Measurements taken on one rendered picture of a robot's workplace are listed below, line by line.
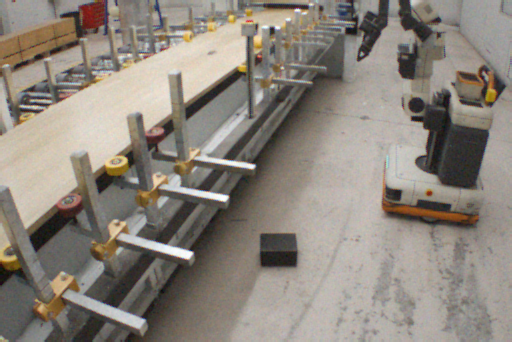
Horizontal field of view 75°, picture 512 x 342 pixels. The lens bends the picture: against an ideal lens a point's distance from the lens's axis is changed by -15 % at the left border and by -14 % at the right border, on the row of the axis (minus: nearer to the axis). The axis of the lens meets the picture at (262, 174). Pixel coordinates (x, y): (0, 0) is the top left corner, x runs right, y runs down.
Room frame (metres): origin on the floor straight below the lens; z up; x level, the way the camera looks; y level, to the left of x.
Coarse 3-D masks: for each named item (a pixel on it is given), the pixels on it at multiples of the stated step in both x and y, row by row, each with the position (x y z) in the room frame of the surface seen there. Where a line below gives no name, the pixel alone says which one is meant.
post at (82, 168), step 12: (72, 156) 0.79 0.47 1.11; (84, 156) 0.80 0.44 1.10; (84, 168) 0.79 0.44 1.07; (84, 180) 0.78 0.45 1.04; (84, 192) 0.78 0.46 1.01; (96, 192) 0.80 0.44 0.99; (84, 204) 0.79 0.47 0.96; (96, 204) 0.79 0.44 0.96; (96, 216) 0.78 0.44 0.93; (96, 228) 0.78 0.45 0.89; (108, 228) 0.81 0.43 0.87; (96, 240) 0.79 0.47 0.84; (108, 264) 0.78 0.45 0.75
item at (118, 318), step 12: (24, 276) 0.64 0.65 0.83; (72, 300) 0.57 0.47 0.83; (84, 300) 0.57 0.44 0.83; (84, 312) 0.56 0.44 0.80; (96, 312) 0.54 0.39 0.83; (108, 312) 0.54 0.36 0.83; (120, 312) 0.54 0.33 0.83; (120, 324) 0.52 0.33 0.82; (132, 324) 0.51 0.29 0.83; (144, 324) 0.52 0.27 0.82
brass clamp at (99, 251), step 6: (114, 228) 0.85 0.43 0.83; (120, 228) 0.85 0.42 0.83; (126, 228) 0.87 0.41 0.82; (114, 234) 0.82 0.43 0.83; (108, 240) 0.80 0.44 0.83; (114, 240) 0.81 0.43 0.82; (96, 246) 0.77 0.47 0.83; (102, 246) 0.77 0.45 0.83; (108, 246) 0.78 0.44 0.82; (114, 246) 0.80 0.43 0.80; (90, 252) 0.76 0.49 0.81; (96, 252) 0.76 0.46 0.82; (102, 252) 0.76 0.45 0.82; (108, 252) 0.77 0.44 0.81; (114, 252) 0.80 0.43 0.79; (96, 258) 0.76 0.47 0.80; (102, 258) 0.75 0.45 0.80; (108, 258) 0.77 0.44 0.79
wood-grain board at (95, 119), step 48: (192, 48) 2.84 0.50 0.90; (240, 48) 2.78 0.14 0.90; (96, 96) 1.84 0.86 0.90; (144, 96) 1.80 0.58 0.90; (192, 96) 1.77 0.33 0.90; (0, 144) 1.31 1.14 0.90; (48, 144) 1.29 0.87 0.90; (96, 144) 1.27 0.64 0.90; (48, 192) 0.94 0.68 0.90; (0, 240) 0.69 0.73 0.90
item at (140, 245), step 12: (72, 228) 0.87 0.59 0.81; (84, 228) 0.86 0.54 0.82; (120, 240) 0.81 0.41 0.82; (132, 240) 0.81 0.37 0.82; (144, 240) 0.81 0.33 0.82; (144, 252) 0.78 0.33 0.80; (156, 252) 0.77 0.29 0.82; (168, 252) 0.76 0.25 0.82; (180, 252) 0.76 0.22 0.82; (192, 252) 0.76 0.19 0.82; (180, 264) 0.75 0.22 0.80
